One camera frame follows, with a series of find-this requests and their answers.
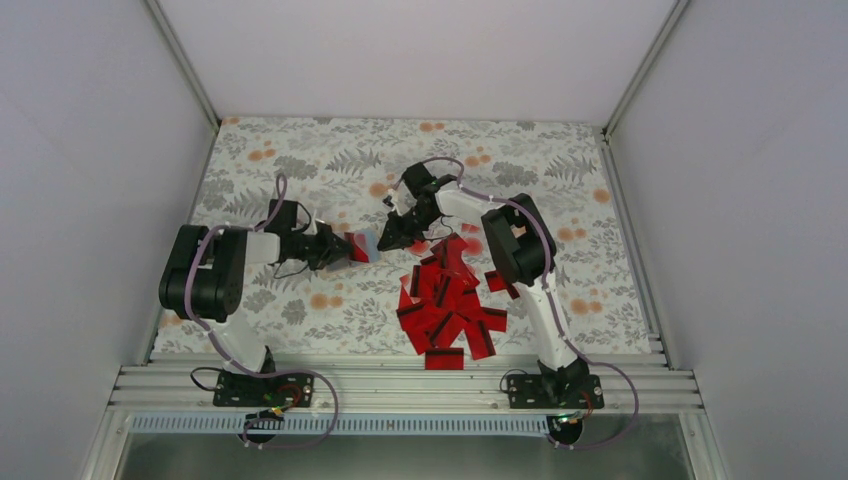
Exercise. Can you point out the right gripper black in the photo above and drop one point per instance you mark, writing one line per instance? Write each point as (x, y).
(401, 237)

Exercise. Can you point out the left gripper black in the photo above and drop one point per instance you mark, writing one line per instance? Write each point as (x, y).
(328, 252)

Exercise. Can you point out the beige card holder wallet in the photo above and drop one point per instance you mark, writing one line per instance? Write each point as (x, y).
(345, 264)

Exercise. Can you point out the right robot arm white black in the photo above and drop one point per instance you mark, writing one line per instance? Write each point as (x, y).
(522, 251)

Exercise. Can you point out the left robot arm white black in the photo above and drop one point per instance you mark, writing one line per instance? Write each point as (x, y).
(204, 276)

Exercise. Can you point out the clear card red dot left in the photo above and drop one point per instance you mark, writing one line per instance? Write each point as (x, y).
(419, 248)

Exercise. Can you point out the clear card red dot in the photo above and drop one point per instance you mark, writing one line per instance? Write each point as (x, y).
(472, 236)
(419, 248)

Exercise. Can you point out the red card centre pile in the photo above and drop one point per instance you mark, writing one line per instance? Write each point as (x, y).
(444, 280)

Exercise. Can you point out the red card pile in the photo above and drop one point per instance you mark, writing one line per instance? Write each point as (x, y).
(418, 321)
(496, 283)
(444, 280)

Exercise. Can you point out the red card left pile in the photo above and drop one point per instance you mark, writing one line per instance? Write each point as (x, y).
(418, 321)

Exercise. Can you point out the clear card red dot right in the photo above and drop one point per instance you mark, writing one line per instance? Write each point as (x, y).
(472, 236)

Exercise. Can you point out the red card right pile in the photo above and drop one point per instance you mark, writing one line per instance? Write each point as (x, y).
(496, 283)

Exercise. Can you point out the red card lower right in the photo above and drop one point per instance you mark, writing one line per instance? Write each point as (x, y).
(480, 322)

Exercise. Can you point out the floral patterned table mat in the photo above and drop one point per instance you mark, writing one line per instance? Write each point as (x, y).
(343, 167)

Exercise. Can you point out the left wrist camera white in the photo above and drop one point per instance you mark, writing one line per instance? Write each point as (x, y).
(316, 224)

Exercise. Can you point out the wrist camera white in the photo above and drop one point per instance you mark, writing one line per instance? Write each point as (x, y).
(392, 201)
(316, 224)

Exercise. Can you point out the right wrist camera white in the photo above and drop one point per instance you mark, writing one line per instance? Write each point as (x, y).
(392, 201)

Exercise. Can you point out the red card on rail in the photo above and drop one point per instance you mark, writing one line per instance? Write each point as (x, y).
(444, 359)

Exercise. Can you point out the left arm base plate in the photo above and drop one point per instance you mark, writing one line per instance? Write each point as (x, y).
(237, 390)

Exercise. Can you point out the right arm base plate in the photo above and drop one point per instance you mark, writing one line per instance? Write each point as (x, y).
(532, 392)

